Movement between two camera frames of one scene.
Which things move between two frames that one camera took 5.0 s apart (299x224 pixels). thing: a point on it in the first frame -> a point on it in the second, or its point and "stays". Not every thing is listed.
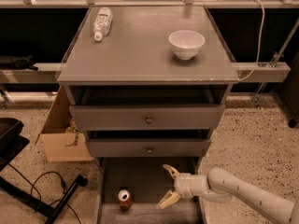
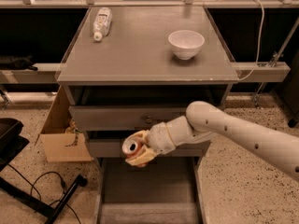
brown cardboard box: x=62 y=138 stays
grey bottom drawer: x=148 y=182 stays
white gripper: x=183 y=184 -> x=159 y=136
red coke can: x=124 y=198 -> x=132 y=147
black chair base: x=12 y=141 stays
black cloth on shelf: x=17 y=63 stays
